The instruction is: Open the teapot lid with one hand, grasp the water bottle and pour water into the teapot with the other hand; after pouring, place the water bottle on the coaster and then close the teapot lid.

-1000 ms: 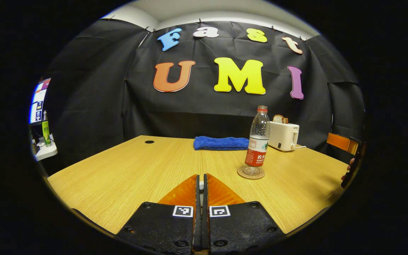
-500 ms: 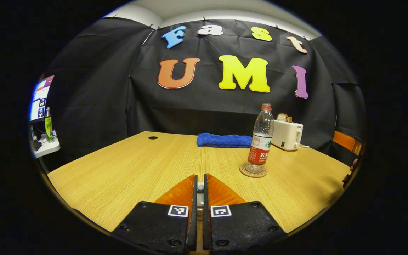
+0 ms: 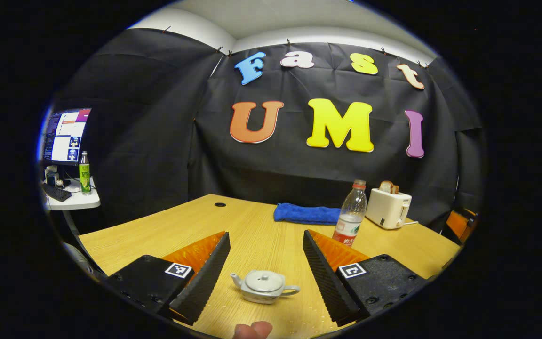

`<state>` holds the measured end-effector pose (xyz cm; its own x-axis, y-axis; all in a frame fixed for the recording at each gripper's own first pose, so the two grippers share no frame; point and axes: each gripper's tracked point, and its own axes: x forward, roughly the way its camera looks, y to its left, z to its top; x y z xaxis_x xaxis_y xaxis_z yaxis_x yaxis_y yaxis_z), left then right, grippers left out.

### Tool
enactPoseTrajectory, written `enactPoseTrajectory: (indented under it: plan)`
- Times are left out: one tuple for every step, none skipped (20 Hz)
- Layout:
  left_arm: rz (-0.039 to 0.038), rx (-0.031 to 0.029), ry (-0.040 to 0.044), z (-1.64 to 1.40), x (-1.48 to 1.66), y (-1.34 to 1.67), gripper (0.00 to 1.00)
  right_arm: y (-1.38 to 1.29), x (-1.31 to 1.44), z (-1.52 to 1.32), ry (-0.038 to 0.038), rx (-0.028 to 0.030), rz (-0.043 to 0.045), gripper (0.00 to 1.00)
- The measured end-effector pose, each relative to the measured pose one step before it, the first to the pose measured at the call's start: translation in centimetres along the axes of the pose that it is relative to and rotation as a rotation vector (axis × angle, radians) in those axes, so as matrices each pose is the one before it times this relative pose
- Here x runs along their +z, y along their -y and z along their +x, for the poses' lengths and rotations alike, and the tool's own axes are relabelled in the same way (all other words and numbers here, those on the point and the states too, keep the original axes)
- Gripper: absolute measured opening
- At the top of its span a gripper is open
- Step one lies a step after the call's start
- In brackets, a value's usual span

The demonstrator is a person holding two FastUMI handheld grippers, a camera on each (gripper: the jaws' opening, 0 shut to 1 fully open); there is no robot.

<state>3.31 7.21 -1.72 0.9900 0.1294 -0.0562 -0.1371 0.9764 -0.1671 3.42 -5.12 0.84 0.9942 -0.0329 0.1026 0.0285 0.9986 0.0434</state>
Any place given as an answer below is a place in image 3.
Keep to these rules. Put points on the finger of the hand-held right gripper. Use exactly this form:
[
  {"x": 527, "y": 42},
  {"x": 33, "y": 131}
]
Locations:
[{"x": 459, "y": 225}]

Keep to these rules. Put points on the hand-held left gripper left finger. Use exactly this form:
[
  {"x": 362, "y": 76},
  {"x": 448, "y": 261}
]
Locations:
[{"x": 205, "y": 282}]

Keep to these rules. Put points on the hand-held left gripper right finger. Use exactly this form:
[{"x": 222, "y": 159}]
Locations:
[{"x": 325, "y": 278}]

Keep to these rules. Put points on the white ceramic teacup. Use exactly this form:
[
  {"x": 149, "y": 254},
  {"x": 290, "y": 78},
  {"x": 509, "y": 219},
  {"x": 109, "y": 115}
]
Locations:
[{"x": 261, "y": 297}]

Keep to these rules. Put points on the white teacup lid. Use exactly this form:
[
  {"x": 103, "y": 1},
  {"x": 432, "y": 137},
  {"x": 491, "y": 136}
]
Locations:
[{"x": 264, "y": 281}]

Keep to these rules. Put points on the clear plastic water bottle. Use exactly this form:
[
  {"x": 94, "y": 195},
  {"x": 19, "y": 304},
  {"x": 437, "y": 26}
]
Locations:
[{"x": 352, "y": 212}]

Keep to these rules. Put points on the green drink bottle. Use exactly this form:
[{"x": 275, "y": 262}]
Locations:
[{"x": 84, "y": 179}]

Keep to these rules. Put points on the blue towel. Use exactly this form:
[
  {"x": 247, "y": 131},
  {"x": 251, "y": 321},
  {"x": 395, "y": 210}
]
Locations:
[{"x": 304, "y": 214}]

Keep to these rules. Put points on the white toaster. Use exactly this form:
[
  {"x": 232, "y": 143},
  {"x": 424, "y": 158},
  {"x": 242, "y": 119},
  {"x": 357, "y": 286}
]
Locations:
[{"x": 386, "y": 209}]

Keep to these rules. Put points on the toast bread slice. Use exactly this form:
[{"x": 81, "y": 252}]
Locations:
[{"x": 388, "y": 187}]

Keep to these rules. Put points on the black backdrop cloth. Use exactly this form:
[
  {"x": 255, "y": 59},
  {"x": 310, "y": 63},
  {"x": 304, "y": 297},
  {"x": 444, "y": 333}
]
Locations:
[{"x": 158, "y": 155}]

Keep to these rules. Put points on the white side table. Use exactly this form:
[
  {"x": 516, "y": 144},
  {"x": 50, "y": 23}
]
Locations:
[{"x": 83, "y": 201}]

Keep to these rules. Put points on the black keyboard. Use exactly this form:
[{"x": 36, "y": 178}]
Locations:
[{"x": 58, "y": 193}]

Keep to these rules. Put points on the small white desk object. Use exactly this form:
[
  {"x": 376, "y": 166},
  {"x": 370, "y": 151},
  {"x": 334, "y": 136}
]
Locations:
[{"x": 52, "y": 178}]

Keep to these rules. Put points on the computer monitor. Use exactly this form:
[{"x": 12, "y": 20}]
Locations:
[{"x": 66, "y": 139}]

